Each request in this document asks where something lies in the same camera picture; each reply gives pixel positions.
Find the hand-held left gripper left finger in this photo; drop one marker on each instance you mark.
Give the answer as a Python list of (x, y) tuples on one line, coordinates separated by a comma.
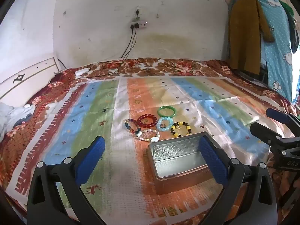
[(90, 159)]

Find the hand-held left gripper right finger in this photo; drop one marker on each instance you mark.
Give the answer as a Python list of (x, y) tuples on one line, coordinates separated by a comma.
[(212, 159)]

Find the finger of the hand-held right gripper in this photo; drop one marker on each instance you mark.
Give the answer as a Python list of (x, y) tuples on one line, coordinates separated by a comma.
[(276, 116), (262, 130)]

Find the silver metal tin box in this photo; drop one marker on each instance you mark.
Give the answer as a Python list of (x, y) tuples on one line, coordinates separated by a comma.
[(178, 161)]

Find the green jade bangle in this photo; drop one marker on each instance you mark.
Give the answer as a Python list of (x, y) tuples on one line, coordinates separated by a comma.
[(166, 115)]

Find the striped printed cloth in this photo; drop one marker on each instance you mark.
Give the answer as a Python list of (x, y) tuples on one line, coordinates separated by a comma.
[(93, 112)]

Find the blue printed hanging cloth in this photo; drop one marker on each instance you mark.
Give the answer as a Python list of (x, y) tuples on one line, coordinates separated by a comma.
[(279, 56)]

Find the brown hanging garment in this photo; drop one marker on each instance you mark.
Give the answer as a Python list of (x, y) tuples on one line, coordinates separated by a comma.
[(243, 35)]

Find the white power adapter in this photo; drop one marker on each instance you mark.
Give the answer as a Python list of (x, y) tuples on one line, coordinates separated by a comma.
[(82, 71)]

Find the grey cloth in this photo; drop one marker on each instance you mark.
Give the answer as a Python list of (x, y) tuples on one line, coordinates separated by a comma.
[(11, 117)]

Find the white headboard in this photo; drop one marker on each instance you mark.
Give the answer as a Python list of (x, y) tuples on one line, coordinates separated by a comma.
[(28, 77)]

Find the striped patterned cloth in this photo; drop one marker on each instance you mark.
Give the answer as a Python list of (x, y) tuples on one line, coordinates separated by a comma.
[(164, 65)]

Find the green hanging item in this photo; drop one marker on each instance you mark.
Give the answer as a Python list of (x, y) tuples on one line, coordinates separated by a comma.
[(288, 9)]

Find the white power strip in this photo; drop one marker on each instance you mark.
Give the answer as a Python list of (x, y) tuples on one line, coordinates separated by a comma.
[(140, 24)]

